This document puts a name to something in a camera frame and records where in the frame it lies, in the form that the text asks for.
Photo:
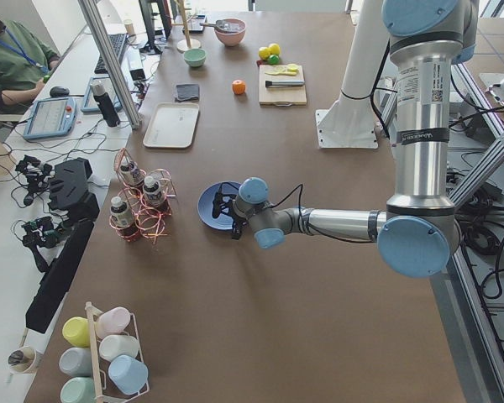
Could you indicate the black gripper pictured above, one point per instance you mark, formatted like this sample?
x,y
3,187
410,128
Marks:
x,y
236,220

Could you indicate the blue round plate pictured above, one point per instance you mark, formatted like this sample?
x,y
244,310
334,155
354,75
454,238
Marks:
x,y
229,189

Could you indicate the orange fruit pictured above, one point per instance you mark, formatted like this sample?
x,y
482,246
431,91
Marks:
x,y
238,87

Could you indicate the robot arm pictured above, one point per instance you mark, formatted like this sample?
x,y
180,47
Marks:
x,y
417,233

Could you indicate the tea bottle lower left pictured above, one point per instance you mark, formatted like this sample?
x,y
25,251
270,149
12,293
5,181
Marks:
x,y
154,195

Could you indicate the tea bottle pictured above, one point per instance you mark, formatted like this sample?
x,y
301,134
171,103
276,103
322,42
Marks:
x,y
123,220
154,195
131,173

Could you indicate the tea bottle lower right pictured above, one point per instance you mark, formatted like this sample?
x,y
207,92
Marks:
x,y
123,220

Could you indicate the cream rabbit tray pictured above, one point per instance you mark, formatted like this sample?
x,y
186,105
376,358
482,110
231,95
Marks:
x,y
172,126

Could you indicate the tea bottle top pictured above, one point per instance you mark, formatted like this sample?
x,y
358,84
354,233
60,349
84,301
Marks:
x,y
131,173

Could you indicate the wooden cutting board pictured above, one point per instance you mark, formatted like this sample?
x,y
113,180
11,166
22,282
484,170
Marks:
x,y
283,96

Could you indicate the grey folded cloth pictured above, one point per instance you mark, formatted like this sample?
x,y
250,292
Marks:
x,y
187,92

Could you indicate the steel muddler black tip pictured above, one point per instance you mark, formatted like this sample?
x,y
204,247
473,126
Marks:
x,y
284,84

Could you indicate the pink cup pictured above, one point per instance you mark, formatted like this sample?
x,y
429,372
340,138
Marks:
x,y
113,321

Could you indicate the lemon slice inner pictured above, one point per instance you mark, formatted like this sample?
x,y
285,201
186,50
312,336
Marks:
x,y
280,69

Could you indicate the yellow plastic knife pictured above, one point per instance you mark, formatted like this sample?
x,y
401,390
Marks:
x,y
287,73

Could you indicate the green lime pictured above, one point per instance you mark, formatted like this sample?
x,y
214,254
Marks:
x,y
273,60

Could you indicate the black water bottle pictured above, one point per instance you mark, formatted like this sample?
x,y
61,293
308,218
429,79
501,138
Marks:
x,y
105,104

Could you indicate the green bowl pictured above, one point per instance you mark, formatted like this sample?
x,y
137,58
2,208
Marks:
x,y
195,58

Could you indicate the yellow lemon lower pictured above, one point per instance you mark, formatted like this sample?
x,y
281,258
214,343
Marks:
x,y
264,53

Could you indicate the yellow lemon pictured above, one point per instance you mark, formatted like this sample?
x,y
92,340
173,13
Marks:
x,y
274,49
264,53

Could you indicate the yellow lemon upper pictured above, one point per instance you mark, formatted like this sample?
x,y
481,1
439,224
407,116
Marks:
x,y
274,49

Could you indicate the white cup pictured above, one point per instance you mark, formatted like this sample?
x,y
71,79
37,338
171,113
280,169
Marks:
x,y
116,345

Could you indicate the wooden stand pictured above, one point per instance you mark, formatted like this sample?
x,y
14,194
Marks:
x,y
188,43

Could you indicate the blue cup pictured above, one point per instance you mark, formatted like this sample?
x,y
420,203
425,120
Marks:
x,y
128,374

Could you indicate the pink bowl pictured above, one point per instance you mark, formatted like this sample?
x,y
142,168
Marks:
x,y
230,31

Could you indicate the blue teach pendant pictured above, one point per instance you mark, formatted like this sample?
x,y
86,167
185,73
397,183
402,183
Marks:
x,y
51,117
88,103

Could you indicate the yellow cup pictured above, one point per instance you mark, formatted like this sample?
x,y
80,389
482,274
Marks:
x,y
76,332

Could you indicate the grey cup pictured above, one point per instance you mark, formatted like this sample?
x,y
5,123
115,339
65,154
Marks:
x,y
76,362

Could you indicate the computer mouse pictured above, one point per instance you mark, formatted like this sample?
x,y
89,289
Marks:
x,y
59,91

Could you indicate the mint green cup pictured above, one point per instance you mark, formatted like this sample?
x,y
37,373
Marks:
x,y
78,390

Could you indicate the person in green shirt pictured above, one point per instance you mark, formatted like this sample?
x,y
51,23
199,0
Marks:
x,y
24,62

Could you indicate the copper wire bottle rack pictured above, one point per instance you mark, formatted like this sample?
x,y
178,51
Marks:
x,y
150,221

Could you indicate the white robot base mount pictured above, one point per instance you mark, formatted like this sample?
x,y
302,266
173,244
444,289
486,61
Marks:
x,y
350,121

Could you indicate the white wire cup rack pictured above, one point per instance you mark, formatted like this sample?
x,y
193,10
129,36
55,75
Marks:
x,y
105,389

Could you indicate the aluminium frame post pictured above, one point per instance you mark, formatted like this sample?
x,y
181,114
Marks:
x,y
100,35

